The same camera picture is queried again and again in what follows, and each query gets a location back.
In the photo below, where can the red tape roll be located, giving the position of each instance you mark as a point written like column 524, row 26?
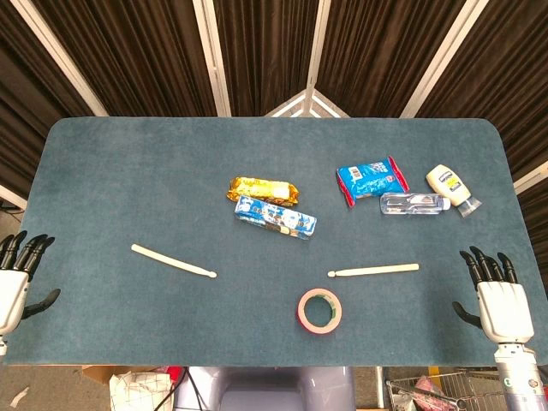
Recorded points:
column 319, row 329

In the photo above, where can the white checked bag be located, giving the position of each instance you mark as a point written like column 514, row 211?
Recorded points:
column 137, row 391

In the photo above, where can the wooden drumstick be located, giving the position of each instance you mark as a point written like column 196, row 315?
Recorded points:
column 377, row 269
column 171, row 260

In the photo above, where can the blue red-edged biscuit packet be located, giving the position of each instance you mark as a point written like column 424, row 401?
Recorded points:
column 370, row 180

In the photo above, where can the clear plastic water bottle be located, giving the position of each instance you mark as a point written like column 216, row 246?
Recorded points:
column 406, row 204

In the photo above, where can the cream mayonnaise squeeze bottle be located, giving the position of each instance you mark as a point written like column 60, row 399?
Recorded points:
column 447, row 182

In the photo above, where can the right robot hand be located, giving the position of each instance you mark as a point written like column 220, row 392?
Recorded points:
column 505, row 308

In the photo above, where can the lavender robot torso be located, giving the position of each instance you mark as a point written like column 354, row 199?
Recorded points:
column 265, row 385

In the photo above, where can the small red object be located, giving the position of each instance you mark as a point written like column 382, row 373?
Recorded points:
column 173, row 372

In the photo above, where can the teal table mat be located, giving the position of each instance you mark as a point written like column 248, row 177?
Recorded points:
column 128, row 171

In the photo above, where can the blue Oreo cookie box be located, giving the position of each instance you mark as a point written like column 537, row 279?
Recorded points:
column 274, row 218

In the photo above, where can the white partition frame post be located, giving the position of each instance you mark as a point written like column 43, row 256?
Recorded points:
column 531, row 180
column 444, row 55
column 213, row 55
column 59, row 55
column 13, row 198
column 319, row 43

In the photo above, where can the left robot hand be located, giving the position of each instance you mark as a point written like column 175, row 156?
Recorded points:
column 13, row 295

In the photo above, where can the white paper scrap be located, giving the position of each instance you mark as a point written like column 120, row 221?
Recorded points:
column 19, row 397

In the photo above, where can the white partition bottom rails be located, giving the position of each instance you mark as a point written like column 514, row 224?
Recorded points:
column 308, row 100

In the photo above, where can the cardboard box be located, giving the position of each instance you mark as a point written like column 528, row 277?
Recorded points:
column 98, row 373

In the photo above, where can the gold foil snack pack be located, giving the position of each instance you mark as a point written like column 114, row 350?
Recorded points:
column 261, row 187

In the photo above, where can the dark brown pleated curtain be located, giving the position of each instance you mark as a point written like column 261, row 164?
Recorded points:
column 141, row 55
column 377, row 51
column 25, row 107
column 265, row 51
column 505, row 85

